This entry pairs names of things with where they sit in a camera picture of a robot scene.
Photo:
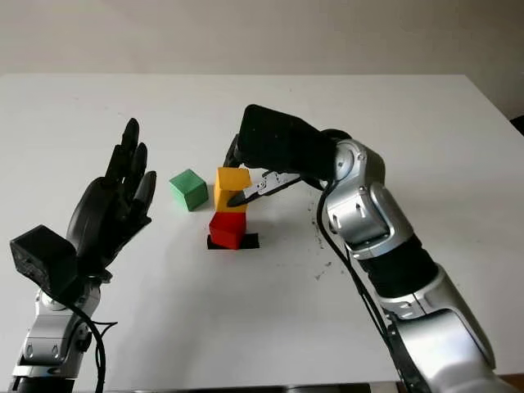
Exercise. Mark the green block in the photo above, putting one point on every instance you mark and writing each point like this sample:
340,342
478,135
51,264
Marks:
188,188

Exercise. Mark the black tape strip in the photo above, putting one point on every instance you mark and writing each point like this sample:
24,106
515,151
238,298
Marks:
251,241

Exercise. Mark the yellow block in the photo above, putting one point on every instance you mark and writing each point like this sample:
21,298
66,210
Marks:
229,182

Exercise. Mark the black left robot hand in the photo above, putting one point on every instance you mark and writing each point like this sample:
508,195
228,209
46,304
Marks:
98,221

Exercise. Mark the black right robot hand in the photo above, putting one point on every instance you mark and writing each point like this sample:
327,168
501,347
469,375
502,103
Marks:
270,186

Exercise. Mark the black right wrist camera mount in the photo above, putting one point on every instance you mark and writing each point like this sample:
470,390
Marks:
282,143

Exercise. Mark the red block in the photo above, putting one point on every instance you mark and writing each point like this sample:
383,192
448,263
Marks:
227,231

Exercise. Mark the dark object beyond table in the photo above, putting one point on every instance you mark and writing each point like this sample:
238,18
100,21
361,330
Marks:
519,125

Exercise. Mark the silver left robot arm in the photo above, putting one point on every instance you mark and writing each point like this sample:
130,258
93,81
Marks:
53,340

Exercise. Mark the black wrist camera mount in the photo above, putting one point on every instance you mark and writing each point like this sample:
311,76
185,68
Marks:
45,258
282,143

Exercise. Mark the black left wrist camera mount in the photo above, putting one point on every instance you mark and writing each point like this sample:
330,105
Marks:
45,258

